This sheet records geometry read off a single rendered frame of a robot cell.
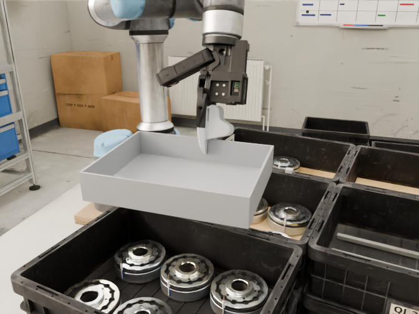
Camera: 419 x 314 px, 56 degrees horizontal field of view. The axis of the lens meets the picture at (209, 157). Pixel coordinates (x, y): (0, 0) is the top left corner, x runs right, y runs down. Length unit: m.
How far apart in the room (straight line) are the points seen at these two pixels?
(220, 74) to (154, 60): 0.51
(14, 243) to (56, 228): 0.12
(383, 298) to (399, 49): 3.41
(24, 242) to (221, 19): 0.84
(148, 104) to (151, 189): 0.65
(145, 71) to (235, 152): 0.55
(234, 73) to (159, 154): 0.22
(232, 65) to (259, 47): 3.36
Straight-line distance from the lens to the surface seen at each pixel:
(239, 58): 0.73
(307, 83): 4.07
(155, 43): 1.20
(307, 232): 0.78
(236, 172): 0.72
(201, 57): 0.74
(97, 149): 1.21
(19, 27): 4.38
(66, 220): 1.32
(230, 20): 0.73
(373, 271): 0.74
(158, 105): 1.22
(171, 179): 0.70
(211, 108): 0.72
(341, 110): 4.12
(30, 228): 1.32
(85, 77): 4.40
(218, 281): 0.75
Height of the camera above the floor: 1.34
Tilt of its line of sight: 22 degrees down
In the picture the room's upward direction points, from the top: straight up
